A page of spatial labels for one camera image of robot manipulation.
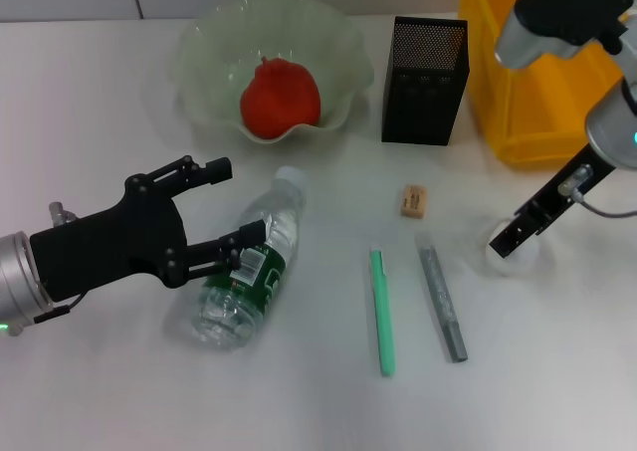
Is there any clear green-label water bottle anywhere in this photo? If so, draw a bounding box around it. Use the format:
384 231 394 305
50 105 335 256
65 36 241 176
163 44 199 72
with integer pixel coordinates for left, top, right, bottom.
191 165 309 351

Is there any red-orange fruit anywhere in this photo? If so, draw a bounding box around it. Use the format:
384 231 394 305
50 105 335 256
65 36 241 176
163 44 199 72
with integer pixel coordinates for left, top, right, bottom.
240 56 322 140

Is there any yellow plastic bin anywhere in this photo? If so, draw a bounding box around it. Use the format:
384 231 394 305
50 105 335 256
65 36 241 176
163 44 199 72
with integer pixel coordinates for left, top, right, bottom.
457 0 637 171

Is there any grey pen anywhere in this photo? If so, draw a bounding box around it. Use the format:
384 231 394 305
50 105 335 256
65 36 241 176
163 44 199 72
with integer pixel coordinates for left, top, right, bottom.
414 231 469 363

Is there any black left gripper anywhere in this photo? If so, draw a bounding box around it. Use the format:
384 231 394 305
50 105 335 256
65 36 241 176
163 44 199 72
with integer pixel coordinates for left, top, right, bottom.
28 154 269 304

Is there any pale green glass fruit plate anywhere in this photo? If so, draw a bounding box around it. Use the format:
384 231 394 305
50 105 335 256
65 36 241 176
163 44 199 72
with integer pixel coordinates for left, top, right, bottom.
171 0 375 146

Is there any white paper ball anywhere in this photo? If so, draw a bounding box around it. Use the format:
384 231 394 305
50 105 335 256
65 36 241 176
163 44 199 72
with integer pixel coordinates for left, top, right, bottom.
478 216 542 279

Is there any black mesh pen holder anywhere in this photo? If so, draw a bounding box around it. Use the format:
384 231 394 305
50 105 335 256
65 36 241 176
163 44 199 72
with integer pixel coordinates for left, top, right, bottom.
380 15 470 146

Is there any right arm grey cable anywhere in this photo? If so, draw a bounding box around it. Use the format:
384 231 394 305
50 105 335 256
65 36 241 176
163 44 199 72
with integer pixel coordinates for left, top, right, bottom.
556 164 637 219

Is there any beige eraser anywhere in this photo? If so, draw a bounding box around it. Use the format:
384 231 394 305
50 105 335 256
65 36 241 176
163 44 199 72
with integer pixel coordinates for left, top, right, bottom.
399 183 429 219

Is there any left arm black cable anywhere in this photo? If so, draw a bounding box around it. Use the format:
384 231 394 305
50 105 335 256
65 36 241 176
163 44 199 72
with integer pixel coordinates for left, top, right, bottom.
33 291 87 324

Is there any green pen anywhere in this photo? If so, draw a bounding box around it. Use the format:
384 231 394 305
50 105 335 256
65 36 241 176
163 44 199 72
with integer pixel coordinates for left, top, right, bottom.
367 244 398 377

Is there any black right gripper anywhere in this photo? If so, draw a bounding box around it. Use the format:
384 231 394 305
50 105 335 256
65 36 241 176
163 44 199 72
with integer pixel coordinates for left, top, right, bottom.
489 145 619 260

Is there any right wrist camera housing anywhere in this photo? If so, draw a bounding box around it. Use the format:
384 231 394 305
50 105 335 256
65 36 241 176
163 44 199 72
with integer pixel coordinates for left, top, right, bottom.
495 0 636 70

